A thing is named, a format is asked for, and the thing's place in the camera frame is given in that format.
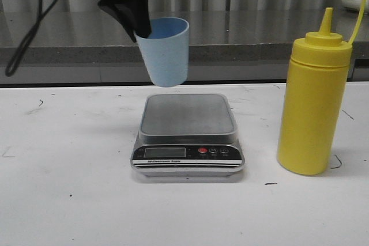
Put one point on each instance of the light blue plastic cup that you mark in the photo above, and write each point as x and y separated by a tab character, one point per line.
168	56

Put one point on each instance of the yellow squeeze bottle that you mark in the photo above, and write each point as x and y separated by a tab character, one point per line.
317	74

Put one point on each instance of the silver digital kitchen scale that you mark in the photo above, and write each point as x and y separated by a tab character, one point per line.
187	135

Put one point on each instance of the grey steel counter shelf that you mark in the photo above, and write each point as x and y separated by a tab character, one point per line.
91	48

